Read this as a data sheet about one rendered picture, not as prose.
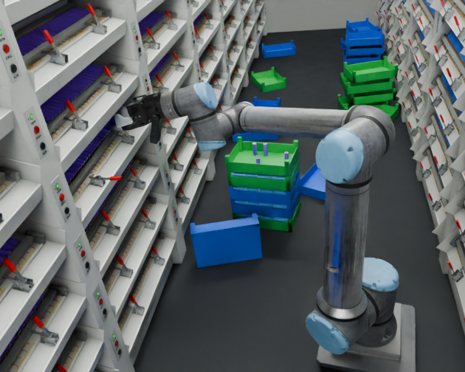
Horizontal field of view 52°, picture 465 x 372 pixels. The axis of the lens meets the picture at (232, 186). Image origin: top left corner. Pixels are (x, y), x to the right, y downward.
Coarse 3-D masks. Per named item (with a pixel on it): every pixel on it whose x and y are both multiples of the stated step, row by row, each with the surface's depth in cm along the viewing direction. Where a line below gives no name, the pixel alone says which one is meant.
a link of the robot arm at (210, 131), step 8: (192, 120) 153; (200, 120) 152; (208, 120) 152; (216, 120) 154; (224, 120) 157; (200, 128) 153; (208, 128) 153; (216, 128) 154; (224, 128) 156; (200, 136) 154; (208, 136) 153; (216, 136) 154; (224, 136) 157; (200, 144) 156; (208, 144) 154; (216, 144) 155; (224, 144) 157
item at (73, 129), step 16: (96, 64) 170; (112, 64) 167; (128, 64) 168; (80, 80) 156; (96, 80) 156; (112, 80) 155; (128, 80) 165; (64, 96) 146; (80, 96) 146; (96, 96) 151; (112, 96) 154; (128, 96) 164; (48, 112) 136; (64, 112) 136; (80, 112) 143; (96, 112) 144; (112, 112) 152; (48, 128) 128; (64, 128) 134; (80, 128) 135; (96, 128) 141; (64, 144) 128; (80, 144) 132; (64, 160) 123
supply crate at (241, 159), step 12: (240, 144) 234; (276, 144) 229; (288, 144) 227; (228, 156) 218; (240, 156) 232; (252, 156) 231; (264, 156) 229; (276, 156) 228; (228, 168) 221; (240, 168) 219; (252, 168) 217; (264, 168) 215; (276, 168) 213; (288, 168) 211
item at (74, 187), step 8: (112, 136) 165; (104, 144) 160; (96, 152) 155; (104, 152) 158; (96, 160) 153; (88, 168) 148; (80, 176) 144; (72, 184) 140; (80, 184) 144; (72, 192) 138; (80, 192) 140
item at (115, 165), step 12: (132, 132) 173; (144, 132) 176; (120, 144) 166; (120, 156) 160; (132, 156) 168; (96, 168) 152; (108, 168) 153; (120, 168) 157; (84, 180) 146; (108, 180) 148; (84, 192) 142; (96, 192) 143; (108, 192) 150; (84, 204) 138; (96, 204) 141; (84, 216) 134; (84, 228) 135
